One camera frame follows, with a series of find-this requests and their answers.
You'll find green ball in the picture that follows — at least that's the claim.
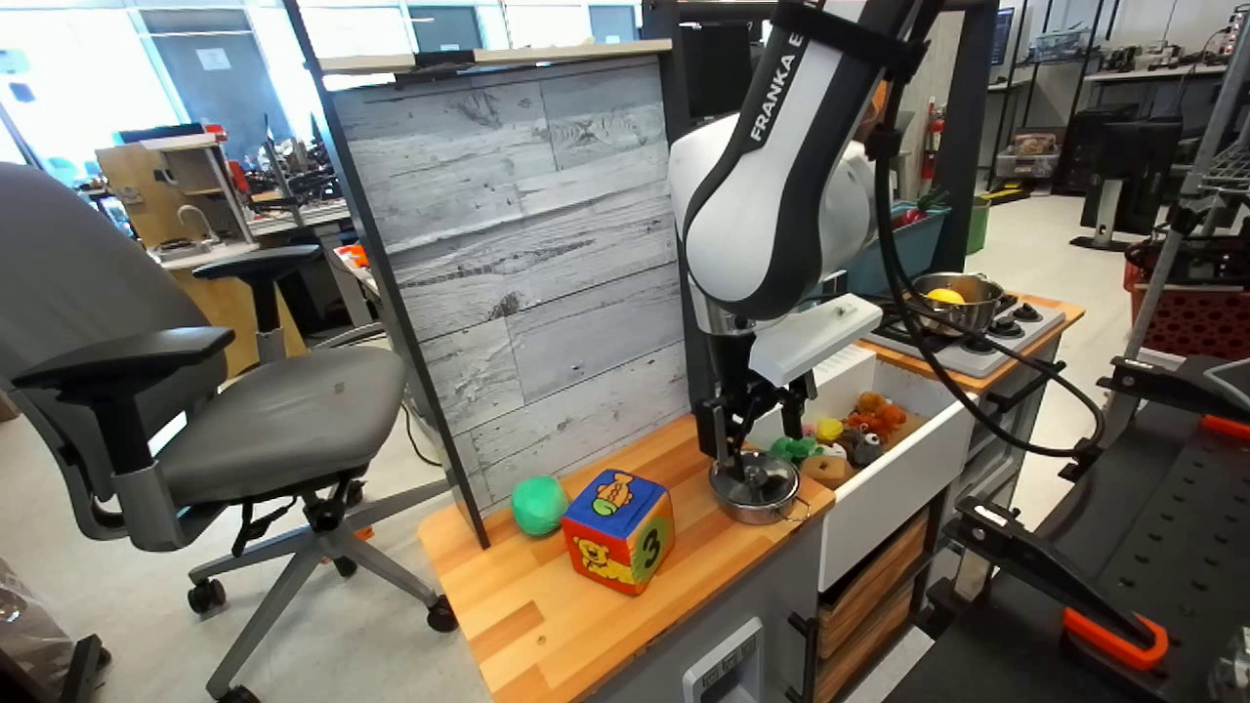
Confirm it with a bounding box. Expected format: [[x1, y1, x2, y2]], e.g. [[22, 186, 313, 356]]
[[511, 478, 567, 538]]

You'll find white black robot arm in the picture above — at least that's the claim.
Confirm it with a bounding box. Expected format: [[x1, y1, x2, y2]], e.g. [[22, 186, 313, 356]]
[[667, 0, 942, 478]]

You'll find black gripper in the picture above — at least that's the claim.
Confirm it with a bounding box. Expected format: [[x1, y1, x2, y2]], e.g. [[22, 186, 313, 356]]
[[693, 308, 803, 478]]

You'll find orange plush toy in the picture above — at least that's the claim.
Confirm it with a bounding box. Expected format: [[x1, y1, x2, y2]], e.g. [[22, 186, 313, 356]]
[[849, 392, 910, 440]]

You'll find brown plush bread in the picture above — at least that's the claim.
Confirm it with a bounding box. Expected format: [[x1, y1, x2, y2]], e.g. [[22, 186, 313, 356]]
[[801, 448, 854, 490]]

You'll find orange handled clamp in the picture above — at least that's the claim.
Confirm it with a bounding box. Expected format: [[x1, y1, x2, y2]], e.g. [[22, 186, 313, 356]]
[[952, 501, 1171, 677]]

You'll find colourful number cube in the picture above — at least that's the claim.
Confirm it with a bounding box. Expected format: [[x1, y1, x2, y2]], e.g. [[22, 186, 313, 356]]
[[561, 469, 675, 597]]

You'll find green plush vegetable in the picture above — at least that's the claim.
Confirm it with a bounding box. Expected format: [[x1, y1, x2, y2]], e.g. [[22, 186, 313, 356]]
[[764, 436, 824, 464]]

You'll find grey office chair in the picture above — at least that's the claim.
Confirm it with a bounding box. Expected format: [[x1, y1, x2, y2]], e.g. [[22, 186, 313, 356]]
[[0, 163, 456, 703]]

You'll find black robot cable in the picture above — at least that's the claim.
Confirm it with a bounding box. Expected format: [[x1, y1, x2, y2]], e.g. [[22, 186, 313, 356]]
[[865, 76, 1107, 483]]

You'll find grey wood panel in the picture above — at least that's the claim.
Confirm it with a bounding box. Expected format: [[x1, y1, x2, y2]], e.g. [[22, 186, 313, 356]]
[[331, 55, 686, 508]]

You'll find large steel pot on stove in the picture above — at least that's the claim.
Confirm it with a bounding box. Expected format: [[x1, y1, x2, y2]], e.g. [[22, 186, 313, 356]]
[[910, 272, 1003, 337]]

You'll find yellow toy lemon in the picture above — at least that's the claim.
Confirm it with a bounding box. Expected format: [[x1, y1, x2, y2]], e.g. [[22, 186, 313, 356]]
[[927, 285, 970, 308]]

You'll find small steel pot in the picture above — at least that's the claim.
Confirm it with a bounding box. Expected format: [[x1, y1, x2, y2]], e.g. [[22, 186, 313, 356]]
[[708, 456, 803, 528]]

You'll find white toy sink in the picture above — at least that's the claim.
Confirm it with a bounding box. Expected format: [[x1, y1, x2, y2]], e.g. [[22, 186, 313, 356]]
[[751, 293, 974, 591]]

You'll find right teal planter box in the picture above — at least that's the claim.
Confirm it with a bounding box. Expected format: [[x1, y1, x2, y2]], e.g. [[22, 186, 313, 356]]
[[843, 209, 944, 302]]

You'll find grey toy stove top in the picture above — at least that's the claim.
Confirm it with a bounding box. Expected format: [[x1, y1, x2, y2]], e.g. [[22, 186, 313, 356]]
[[872, 293, 1061, 379]]

